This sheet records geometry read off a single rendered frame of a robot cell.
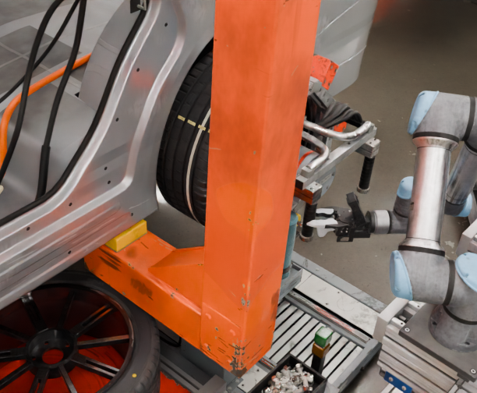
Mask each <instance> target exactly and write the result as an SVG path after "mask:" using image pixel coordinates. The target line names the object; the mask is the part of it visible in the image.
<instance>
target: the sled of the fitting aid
mask: <svg viewBox="0 0 477 393"><path fill-rule="evenodd" d="M302 271H303V268H301V267H299V266H298V265H296V264H294V263H292V262H291V269H290V275H289V276H288V277H287V278H285V279H283V280H281V289H280V295H279V300H278V302H279V301H280V300H281V299H282V298H283V297H284V296H286V295H287V294H288V293H289V292H290V291H291V290H292V289H293V288H294V287H295V286H296V285H297V284H298V283H300V282H301V280H302Z"/></svg>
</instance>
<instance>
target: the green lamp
mask: <svg viewBox="0 0 477 393"><path fill-rule="evenodd" d="M332 335H333V332H332V331H330V330H329V329H327V328H326V327H324V326H321V327H320V328H319V329H318V330H317V331H316V333H315V336H314V342H316V343H317V344H319V345H321V346H322V347H326V346H327V345H328V344H329V342H330V341H331V339H332Z"/></svg>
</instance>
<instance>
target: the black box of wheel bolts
mask: <svg viewBox="0 0 477 393"><path fill-rule="evenodd" d="M327 382H328V379H326V378H325V377H324V376H323V375H321V374H319V373H318V372H317V371H315V370H314V369H313V368H311V367H310V366H308V365H307V364H305V363H304V362H303V361H301V360H300V359H298V358H297V357H295V356H294V355H292V354H291V353H289V354H288V355H287V356H286V357H285V358H284V359H283V360H282V361H280V362H279V364H278V365H276V367H275V368H273V369H272V370H271V371H270V372H269V373H268V374H267V375H266V376H265V377H264V378H263V379H262V380H260V381H259V382H258V383H257V384H256V385H255V386H254V387H253V388H252V389H251V390H250V391H248V392H247V393H324V392H325V388H326V384H327Z"/></svg>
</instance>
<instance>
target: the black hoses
mask: <svg viewBox="0 0 477 393"><path fill-rule="evenodd" d="M343 122H346V123H348V124H350V125H353V126H355V127H357V128H359V127H360V126H362V125H363V124H364V123H365V122H366V121H364V120H362V116H361V114H360V113H359V112H358V111H354V110H353V109H351V108H350V107H349V106H348V105H347V104H345V103H341V102H340V101H334V102H332V103H331V104H330V106H329V107H328V109H327V110H326V112H325V114H324V115H323V118H322V119H321V121H320V122H319V123H315V124H317V125H319V126H322V127H325V128H327V129H329V128H330V127H333V126H336V125H338V124H340V123H343Z"/></svg>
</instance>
